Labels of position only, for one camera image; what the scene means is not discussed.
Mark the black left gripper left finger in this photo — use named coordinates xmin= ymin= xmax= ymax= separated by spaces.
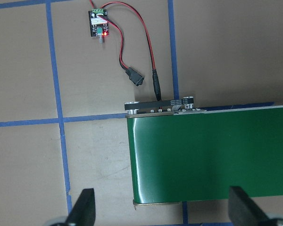
xmin=65 ymin=188 xmax=95 ymax=226

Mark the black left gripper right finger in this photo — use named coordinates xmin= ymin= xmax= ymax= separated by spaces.
xmin=228 ymin=186 xmax=275 ymax=226

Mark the green conveyor belt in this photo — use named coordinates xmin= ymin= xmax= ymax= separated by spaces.
xmin=125 ymin=97 xmax=283 ymax=205

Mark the red black power cable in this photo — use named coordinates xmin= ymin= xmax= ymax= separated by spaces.
xmin=89 ymin=0 xmax=162 ymax=101

